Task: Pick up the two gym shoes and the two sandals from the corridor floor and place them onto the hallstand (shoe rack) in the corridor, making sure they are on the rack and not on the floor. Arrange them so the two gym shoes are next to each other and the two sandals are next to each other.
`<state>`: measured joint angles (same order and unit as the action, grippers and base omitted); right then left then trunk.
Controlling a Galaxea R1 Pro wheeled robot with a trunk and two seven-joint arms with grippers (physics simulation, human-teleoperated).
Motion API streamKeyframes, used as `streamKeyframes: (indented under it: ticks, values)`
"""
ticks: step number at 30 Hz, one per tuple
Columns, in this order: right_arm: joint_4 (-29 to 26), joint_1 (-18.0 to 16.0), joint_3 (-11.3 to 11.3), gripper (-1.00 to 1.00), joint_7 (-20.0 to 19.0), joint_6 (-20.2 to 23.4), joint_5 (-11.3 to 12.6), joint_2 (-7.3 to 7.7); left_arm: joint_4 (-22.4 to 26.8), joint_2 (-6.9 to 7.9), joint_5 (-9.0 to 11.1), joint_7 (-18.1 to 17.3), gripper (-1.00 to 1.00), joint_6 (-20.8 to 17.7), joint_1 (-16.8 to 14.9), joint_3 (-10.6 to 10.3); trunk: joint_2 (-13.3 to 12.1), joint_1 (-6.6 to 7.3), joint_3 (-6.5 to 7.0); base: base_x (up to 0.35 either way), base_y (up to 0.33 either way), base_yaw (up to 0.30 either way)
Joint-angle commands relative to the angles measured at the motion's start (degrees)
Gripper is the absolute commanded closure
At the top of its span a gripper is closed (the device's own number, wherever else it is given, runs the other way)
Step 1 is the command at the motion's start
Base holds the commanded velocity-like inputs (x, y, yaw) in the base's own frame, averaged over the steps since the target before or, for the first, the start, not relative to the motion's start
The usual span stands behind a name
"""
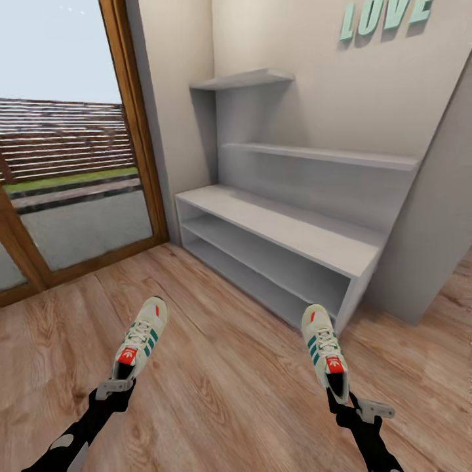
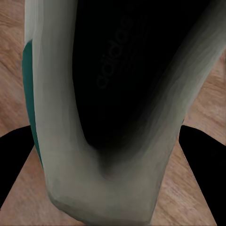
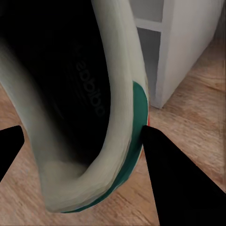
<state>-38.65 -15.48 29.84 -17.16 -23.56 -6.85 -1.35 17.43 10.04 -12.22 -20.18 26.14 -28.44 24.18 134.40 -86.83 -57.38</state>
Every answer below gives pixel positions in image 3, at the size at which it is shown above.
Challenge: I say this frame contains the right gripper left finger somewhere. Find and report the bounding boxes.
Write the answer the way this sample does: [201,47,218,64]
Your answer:
[0,125,24,181]

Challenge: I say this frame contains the gym shoe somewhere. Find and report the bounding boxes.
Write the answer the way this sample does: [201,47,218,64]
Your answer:
[0,0,150,214]

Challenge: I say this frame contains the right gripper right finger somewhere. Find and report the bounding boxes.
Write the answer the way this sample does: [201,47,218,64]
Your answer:
[143,125,226,226]

